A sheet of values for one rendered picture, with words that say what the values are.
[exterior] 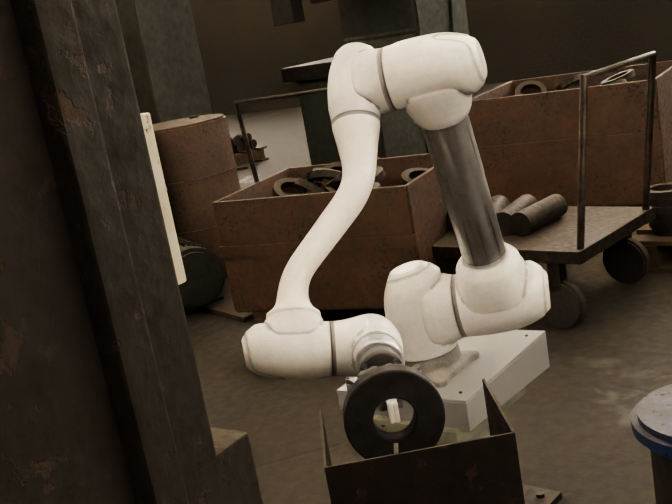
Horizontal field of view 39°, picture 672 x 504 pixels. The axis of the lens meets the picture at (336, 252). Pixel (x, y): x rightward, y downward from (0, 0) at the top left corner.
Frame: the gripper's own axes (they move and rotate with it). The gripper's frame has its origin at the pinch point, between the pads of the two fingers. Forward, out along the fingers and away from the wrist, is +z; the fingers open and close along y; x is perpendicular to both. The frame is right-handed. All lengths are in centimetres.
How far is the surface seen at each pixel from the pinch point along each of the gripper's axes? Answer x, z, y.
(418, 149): -13, -523, -71
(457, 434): -34, -66, -16
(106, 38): 57, 44, 22
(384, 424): -34, -80, -1
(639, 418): -27, -40, -50
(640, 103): 8, -331, -161
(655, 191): -25, -264, -139
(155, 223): 39, 42, 22
